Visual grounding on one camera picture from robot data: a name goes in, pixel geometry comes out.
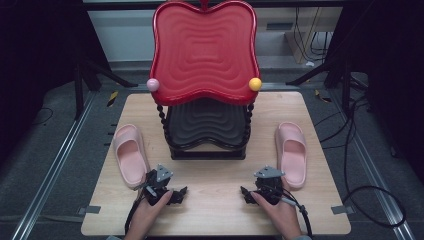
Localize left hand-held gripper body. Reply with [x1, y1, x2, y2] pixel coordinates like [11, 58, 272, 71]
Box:
[143, 163, 175, 206]

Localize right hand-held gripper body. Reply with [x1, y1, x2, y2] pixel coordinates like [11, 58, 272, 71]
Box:
[253, 165, 286, 205]

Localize pink slipper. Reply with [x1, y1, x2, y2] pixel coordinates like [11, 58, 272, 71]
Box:
[274, 121, 308, 191]
[112, 123, 151, 191]

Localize red and black shoe rack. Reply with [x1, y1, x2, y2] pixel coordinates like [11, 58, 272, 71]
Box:
[146, 0, 263, 161]

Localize person's left hand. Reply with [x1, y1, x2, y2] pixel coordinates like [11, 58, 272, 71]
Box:
[124, 189, 175, 240]

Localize person's right hand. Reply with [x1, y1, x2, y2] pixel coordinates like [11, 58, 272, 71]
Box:
[250, 191, 303, 240]

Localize grey tape piece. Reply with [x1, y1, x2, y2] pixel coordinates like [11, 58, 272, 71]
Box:
[77, 205, 102, 215]
[330, 205, 355, 216]

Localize yellow and black tape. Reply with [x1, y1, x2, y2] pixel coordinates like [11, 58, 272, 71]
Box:
[314, 88, 333, 104]
[106, 90, 120, 108]

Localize black tripod stand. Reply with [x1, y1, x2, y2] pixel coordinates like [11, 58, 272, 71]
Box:
[73, 54, 138, 121]
[285, 49, 369, 116]

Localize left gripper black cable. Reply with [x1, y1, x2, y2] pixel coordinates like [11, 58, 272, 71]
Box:
[124, 189, 148, 235]

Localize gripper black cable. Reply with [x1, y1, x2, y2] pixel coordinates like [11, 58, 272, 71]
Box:
[124, 189, 148, 235]
[279, 188, 314, 239]

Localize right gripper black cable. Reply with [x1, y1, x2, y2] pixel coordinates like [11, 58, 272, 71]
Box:
[279, 188, 314, 239]

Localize black floor cable loop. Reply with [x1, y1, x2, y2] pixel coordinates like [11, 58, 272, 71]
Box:
[314, 93, 408, 230]

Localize aluminium floor rail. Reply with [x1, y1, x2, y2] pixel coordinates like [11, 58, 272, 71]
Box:
[328, 89, 417, 240]
[10, 90, 98, 240]

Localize thin black floor cable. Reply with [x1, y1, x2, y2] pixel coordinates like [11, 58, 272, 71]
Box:
[32, 106, 55, 127]

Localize hanging black cables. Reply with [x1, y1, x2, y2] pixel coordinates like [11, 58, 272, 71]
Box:
[294, 6, 334, 63]

